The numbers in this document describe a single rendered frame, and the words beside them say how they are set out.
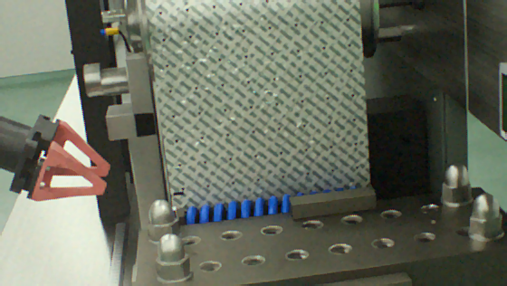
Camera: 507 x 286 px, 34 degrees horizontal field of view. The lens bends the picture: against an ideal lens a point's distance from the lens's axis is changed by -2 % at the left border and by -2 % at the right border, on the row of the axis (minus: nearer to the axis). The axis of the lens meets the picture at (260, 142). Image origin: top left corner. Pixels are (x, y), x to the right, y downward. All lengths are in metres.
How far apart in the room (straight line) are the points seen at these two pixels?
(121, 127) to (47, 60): 5.67
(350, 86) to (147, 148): 0.27
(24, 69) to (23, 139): 5.79
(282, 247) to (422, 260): 0.15
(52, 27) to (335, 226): 5.81
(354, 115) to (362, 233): 0.15
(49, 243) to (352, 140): 0.53
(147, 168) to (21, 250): 0.32
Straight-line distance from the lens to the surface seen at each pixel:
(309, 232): 0.90
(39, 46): 6.68
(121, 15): 0.96
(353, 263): 0.83
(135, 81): 1.01
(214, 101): 0.94
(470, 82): 0.88
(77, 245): 1.27
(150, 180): 1.06
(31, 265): 1.23
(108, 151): 1.31
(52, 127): 0.97
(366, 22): 0.96
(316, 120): 0.96
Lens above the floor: 1.40
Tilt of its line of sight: 18 degrees down
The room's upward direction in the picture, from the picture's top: 6 degrees counter-clockwise
